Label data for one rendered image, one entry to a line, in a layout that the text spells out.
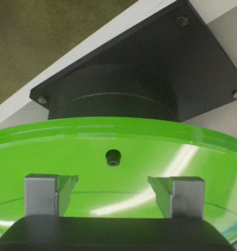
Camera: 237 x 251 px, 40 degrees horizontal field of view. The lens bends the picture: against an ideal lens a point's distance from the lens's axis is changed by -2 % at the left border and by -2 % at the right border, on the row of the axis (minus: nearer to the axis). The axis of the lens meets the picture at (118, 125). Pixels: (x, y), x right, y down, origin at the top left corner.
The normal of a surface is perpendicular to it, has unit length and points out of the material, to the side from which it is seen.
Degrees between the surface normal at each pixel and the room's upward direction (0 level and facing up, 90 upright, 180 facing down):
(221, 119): 0
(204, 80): 0
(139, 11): 90
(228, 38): 0
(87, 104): 90
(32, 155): 24
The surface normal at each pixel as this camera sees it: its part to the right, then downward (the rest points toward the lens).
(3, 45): 0.00, 0.83
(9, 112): -0.67, -0.42
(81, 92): -0.38, -0.52
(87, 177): -0.04, 0.53
